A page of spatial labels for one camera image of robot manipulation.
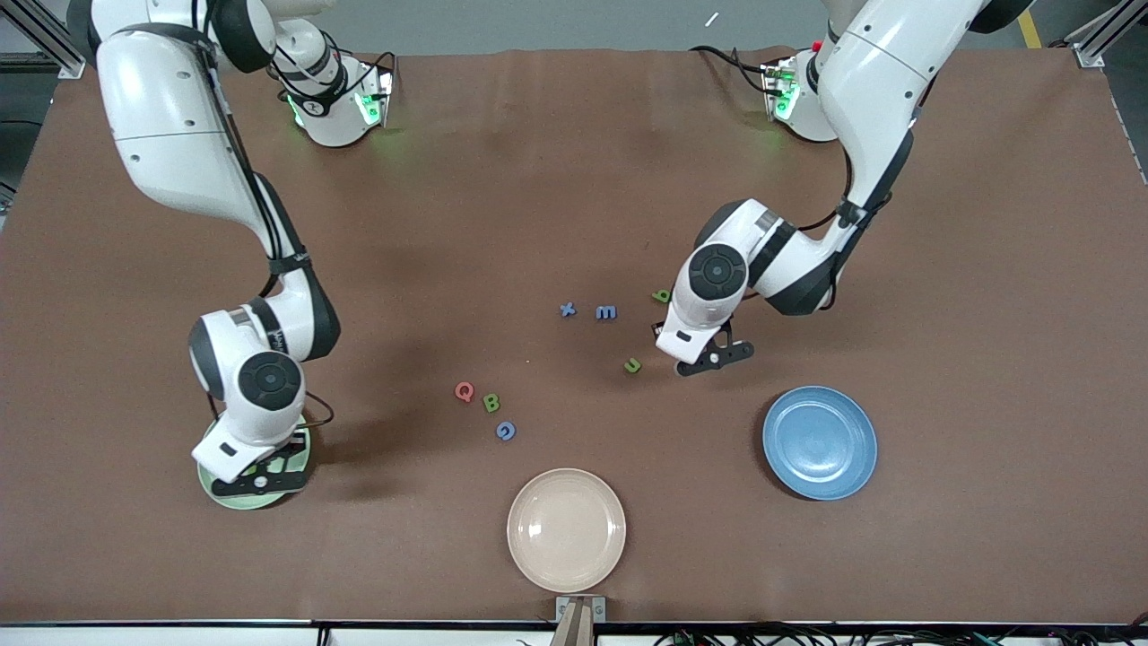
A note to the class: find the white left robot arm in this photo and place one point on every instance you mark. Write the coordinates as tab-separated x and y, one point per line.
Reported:
879	81

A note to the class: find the green foam letter B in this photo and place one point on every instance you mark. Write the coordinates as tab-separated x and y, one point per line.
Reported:
491	403

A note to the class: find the beige plate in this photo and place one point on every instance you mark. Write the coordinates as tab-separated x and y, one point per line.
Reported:
566	529

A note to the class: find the white table edge rail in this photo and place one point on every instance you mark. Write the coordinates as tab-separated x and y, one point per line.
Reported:
134	635

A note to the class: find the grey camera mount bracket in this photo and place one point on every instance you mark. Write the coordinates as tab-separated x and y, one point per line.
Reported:
580	619

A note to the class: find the brown table mat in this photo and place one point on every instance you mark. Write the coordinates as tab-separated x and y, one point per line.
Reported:
538	179

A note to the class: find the pink foam letter Q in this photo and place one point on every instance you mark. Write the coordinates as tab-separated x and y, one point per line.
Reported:
456	391

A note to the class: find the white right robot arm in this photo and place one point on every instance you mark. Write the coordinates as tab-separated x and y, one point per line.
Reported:
170	117

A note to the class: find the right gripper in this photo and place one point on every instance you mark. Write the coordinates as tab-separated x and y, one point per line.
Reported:
297	442

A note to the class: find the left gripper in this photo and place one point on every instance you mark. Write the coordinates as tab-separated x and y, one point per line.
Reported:
655	327

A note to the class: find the blue plate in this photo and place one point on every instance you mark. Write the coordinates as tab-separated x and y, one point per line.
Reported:
820	442

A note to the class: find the blue foam letter G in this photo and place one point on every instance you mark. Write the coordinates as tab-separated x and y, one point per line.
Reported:
499	432

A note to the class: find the aluminium frame profile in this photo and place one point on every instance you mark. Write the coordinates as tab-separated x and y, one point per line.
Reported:
1099	45
36	31

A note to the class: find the yellow floor tape strip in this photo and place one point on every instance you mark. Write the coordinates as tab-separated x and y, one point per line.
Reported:
1030	31

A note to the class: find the light green plate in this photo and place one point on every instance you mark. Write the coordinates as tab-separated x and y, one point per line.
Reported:
235	502

